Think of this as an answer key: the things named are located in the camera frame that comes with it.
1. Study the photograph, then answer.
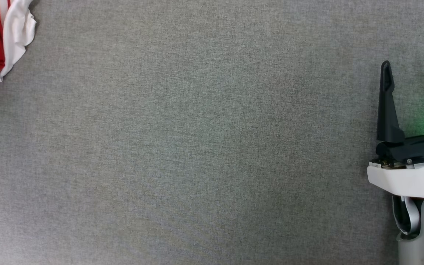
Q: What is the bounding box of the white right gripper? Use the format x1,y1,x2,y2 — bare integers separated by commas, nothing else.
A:
367,52,424,199

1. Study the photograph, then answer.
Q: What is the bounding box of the grey fabric sofa seat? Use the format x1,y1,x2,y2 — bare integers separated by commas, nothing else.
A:
0,0,424,265

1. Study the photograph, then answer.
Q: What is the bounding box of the red and white t-shirt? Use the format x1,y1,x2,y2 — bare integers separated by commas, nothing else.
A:
0,0,37,95

